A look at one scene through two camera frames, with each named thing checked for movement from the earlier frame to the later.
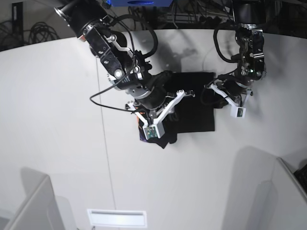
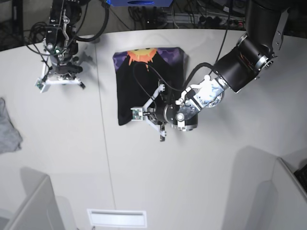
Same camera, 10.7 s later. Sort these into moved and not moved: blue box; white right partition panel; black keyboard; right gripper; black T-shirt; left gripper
Moved: right gripper; left gripper; black T-shirt
Not moved: white right partition panel; blue box; black keyboard
